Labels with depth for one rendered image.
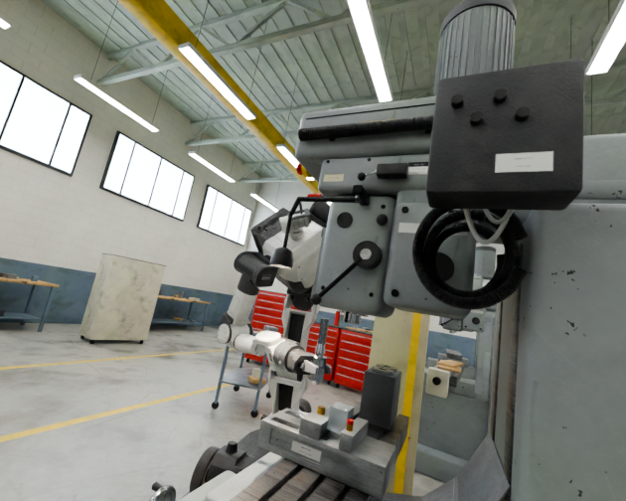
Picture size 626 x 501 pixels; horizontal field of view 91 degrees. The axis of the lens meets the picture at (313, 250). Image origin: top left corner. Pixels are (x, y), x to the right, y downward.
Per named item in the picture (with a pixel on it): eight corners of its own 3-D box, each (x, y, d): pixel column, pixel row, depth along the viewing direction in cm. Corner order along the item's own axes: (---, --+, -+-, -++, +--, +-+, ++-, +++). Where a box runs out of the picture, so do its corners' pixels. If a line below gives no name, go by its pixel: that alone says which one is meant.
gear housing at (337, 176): (314, 189, 87) (320, 157, 89) (342, 217, 108) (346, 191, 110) (442, 188, 72) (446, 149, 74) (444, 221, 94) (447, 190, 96)
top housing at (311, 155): (290, 157, 92) (300, 109, 95) (323, 192, 115) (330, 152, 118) (465, 146, 72) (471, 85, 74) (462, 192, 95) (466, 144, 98)
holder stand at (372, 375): (358, 420, 119) (365, 367, 123) (370, 407, 139) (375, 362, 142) (389, 430, 114) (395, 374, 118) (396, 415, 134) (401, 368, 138)
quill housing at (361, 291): (309, 304, 81) (328, 192, 87) (335, 309, 100) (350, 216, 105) (380, 317, 73) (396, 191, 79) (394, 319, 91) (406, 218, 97)
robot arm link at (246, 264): (229, 281, 126) (240, 251, 124) (245, 281, 133) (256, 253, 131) (245, 295, 120) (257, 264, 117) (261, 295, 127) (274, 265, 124)
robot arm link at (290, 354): (297, 349, 91) (275, 340, 100) (291, 383, 89) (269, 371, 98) (327, 350, 99) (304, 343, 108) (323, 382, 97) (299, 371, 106)
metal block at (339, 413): (326, 429, 82) (330, 406, 83) (334, 423, 87) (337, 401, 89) (344, 435, 80) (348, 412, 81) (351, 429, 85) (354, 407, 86)
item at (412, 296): (380, 303, 72) (393, 200, 76) (396, 309, 93) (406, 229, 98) (471, 317, 64) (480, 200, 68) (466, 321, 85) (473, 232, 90)
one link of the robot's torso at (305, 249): (253, 281, 156) (234, 229, 130) (301, 245, 171) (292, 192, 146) (292, 314, 140) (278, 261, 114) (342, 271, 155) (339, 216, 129)
